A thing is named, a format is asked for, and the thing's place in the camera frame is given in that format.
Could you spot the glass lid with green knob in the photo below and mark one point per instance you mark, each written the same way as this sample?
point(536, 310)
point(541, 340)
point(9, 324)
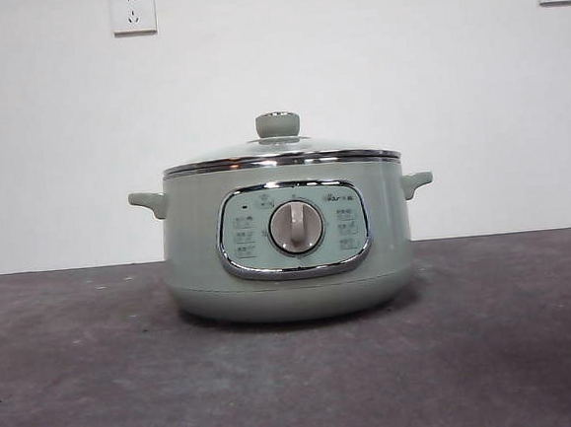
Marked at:
point(277, 124)

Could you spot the sage green electric cooking pot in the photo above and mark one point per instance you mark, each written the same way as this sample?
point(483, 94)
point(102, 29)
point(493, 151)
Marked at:
point(195, 260)

